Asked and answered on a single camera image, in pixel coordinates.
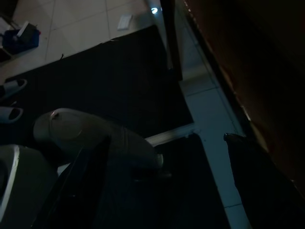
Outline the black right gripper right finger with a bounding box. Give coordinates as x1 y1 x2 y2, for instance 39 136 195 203
223 133 305 229

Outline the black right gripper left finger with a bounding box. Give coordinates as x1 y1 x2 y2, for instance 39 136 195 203
33 135 112 229

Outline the grey robot right thigh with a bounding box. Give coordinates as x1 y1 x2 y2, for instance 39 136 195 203
0 144 59 229

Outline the grey slipper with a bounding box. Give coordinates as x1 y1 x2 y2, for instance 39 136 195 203
0 78 28 101
0 106 24 124

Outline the blue plastic basket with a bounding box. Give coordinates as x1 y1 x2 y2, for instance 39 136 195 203
1 21 41 55

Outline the white paper sheet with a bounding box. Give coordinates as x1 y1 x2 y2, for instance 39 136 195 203
117 13 133 31

